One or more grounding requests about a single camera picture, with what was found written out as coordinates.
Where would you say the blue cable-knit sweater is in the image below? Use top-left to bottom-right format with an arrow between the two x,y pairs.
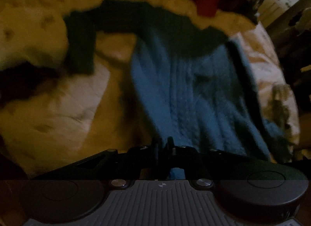
62,0 -> 287,180

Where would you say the cream floral bed quilt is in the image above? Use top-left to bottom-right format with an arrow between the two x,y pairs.
1,0 -> 301,176

